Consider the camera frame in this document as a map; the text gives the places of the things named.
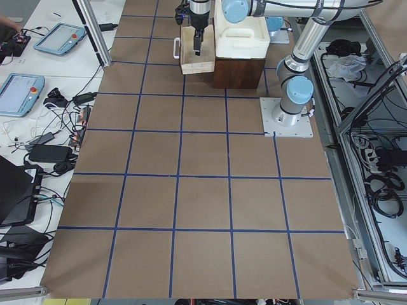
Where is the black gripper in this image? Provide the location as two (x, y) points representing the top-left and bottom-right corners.
(190, 11), (209, 56)

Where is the black laptop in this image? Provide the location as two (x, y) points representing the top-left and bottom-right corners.
(1, 157), (43, 227)

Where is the aluminium frame post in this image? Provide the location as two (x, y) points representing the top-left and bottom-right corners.
(72, 0), (112, 68)

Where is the dark brown wooden cabinet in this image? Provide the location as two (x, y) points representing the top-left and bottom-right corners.
(213, 57), (266, 89)

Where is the black power adapter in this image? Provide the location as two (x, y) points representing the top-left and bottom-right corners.
(28, 145), (72, 163)

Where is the black and white cloth heap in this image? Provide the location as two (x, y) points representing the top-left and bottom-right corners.
(326, 39), (367, 82)

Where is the white plastic tray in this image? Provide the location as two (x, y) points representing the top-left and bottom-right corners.
(214, 1), (270, 59)

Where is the upper blue teach pendant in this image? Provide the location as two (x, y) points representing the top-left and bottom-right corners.
(34, 22), (86, 56)

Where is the wooden drawer with white handle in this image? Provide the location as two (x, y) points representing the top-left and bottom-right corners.
(173, 24), (217, 76)

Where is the blue teach pendant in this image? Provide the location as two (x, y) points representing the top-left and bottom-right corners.
(1, 73), (45, 117)
(34, 22), (86, 56)

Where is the lower blue teach pendant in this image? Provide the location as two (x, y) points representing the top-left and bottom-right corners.
(1, 73), (45, 117)

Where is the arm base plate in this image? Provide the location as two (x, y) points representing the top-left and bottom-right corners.
(259, 97), (314, 139)
(267, 22), (290, 44)

